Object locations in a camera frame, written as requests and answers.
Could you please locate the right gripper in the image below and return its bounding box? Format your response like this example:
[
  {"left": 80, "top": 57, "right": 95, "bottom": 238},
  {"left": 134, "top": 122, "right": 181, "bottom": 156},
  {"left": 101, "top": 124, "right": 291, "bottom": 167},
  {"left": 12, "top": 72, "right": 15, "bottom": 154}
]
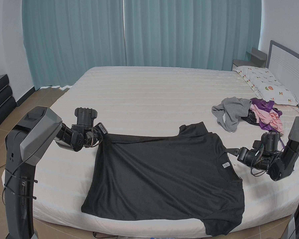
[{"left": 237, "top": 146, "right": 268, "bottom": 171}]

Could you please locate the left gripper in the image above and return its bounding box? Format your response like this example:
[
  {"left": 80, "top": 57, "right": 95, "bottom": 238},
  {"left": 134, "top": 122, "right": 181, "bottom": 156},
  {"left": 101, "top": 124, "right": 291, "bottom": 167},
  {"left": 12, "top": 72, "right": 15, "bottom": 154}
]
[{"left": 91, "top": 123, "right": 109, "bottom": 146}]

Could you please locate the black T-shirt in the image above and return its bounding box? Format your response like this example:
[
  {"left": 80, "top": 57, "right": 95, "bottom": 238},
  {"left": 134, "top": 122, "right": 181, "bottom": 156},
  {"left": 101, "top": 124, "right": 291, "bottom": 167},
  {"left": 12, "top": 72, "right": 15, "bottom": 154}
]
[{"left": 81, "top": 122, "right": 245, "bottom": 236}]

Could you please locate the pile of clothes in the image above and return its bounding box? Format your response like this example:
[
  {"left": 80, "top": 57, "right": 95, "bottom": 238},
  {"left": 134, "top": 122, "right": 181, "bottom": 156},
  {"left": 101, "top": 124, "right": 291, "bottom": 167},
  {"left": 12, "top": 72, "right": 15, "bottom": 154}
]
[{"left": 241, "top": 97, "right": 287, "bottom": 149}]

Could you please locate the bed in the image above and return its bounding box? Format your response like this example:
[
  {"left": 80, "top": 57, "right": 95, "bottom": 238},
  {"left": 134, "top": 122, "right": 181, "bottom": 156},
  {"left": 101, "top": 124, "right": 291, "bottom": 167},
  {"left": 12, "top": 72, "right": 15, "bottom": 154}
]
[{"left": 1, "top": 40, "right": 299, "bottom": 233}]

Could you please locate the grey garment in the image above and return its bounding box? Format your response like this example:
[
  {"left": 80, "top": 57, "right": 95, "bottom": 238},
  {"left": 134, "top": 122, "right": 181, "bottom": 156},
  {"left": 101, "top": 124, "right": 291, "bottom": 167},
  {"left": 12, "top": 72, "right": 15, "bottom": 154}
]
[{"left": 212, "top": 97, "right": 252, "bottom": 133}]

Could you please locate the white printed pillow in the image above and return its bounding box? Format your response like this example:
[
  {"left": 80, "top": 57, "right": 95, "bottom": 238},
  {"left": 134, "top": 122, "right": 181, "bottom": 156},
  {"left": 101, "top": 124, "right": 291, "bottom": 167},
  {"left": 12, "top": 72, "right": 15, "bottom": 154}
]
[{"left": 234, "top": 66, "right": 299, "bottom": 106}]

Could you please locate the grey bedside table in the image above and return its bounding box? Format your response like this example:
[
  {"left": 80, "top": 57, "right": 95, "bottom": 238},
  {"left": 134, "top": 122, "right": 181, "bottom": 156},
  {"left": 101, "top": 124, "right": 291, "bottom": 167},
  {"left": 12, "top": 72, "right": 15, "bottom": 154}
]
[{"left": 232, "top": 47, "right": 267, "bottom": 71}]

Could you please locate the blue-green curtain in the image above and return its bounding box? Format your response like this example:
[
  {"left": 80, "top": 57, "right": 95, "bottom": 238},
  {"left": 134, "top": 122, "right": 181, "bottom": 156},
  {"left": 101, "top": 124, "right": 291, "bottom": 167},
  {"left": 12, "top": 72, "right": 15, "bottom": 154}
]
[
  {"left": 22, "top": 0, "right": 126, "bottom": 90},
  {"left": 123, "top": 0, "right": 262, "bottom": 71}
]

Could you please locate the black chest of drawers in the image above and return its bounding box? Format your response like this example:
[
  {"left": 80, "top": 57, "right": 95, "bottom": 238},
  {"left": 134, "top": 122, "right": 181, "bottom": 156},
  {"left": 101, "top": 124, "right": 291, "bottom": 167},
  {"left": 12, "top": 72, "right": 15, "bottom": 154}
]
[{"left": 0, "top": 74, "right": 18, "bottom": 137}]

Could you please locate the black cable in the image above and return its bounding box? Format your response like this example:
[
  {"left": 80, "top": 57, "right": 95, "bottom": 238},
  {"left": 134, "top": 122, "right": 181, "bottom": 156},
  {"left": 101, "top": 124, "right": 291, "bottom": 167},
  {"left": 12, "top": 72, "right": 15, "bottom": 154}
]
[{"left": 2, "top": 130, "right": 61, "bottom": 208}]

